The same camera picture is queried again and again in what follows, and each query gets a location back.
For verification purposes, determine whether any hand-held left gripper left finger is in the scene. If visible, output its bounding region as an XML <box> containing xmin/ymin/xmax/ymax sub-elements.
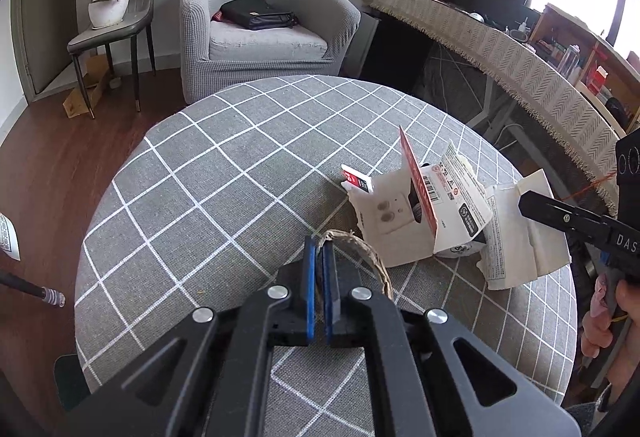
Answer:
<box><xmin>65</xmin><ymin>236</ymin><xmax>317</xmax><ymax>437</ymax></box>

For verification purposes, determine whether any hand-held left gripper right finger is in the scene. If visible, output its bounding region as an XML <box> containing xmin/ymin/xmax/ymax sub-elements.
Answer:
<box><xmin>322</xmin><ymin>242</ymin><xmax>584</xmax><ymax>437</ymax></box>

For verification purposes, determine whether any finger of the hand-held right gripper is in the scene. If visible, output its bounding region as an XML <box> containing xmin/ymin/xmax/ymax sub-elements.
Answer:
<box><xmin>518</xmin><ymin>191</ymin><xmax>614</xmax><ymax>248</ymax></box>

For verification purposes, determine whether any white paper leaflet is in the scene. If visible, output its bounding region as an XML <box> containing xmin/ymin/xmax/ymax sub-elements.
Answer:
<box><xmin>475</xmin><ymin>169</ymin><xmax>572</xmax><ymax>291</ymax></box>

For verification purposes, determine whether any brown twine loop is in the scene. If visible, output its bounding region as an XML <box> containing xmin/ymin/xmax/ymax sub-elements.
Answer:
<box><xmin>320</xmin><ymin>229</ymin><xmax>396</xmax><ymax>304</ymax></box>

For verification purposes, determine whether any white box with red side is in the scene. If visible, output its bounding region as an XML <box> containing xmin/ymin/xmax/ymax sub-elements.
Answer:
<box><xmin>348</xmin><ymin>126</ymin><xmax>494</xmax><ymax>269</ymax></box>

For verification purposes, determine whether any person's right hand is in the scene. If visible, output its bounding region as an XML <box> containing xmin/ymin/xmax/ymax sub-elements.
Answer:
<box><xmin>580</xmin><ymin>275</ymin><xmax>640</xmax><ymax>360</ymax></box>

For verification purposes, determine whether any small red white card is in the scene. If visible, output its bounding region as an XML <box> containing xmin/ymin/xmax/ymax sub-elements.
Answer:
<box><xmin>341</xmin><ymin>164</ymin><xmax>375</xmax><ymax>194</ymax></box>

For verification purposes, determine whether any beige fringed desk cloth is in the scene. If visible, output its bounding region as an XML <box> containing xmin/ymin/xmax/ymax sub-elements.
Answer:
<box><xmin>362</xmin><ymin>0</ymin><xmax>627</xmax><ymax>219</ymax></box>

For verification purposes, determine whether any person's grey clothing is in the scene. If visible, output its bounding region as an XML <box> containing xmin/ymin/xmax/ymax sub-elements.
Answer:
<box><xmin>564</xmin><ymin>382</ymin><xmax>618</xmax><ymax>437</ymax></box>

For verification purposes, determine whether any wooden shelf unit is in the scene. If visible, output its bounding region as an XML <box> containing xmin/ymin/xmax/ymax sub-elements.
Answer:
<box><xmin>528</xmin><ymin>2</ymin><xmax>640</xmax><ymax>128</ymax></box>

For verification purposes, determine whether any grey armchair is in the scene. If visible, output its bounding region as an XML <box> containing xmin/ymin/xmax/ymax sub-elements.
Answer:
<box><xmin>179</xmin><ymin>0</ymin><xmax>362</xmax><ymax>104</ymax></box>

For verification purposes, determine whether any dark teal stool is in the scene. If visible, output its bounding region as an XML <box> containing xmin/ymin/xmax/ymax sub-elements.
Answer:
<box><xmin>53</xmin><ymin>353</ymin><xmax>92</xmax><ymax>412</ymax></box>

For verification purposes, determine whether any black bag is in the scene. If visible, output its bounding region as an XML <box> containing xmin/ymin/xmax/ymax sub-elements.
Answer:
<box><xmin>219</xmin><ymin>0</ymin><xmax>300</xmax><ymax>31</ymax></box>

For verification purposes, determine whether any flat cardboard piece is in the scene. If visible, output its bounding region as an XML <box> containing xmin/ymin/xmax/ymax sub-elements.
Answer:
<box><xmin>62</xmin><ymin>54</ymin><xmax>114</xmax><ymax>119</ymax></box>

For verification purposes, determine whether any grey dining chair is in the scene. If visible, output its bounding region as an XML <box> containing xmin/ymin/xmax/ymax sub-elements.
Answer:
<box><xmin>67</xmin><ymin>0</ymin><xmax>160</xmax><ymax>120</ymax></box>

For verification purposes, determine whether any grey brown door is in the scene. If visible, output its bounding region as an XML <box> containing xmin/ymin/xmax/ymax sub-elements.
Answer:
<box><xmin>9</xmin><ymin>0</ymin><xmax>85</xmax><ymax>104</ymax></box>

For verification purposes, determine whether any black cable with silver plug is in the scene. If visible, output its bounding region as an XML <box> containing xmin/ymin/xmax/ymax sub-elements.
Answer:
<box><xmin>0</xmin><ymin>269</ymin><xmax>66</xmax><ymax>309</ymax></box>

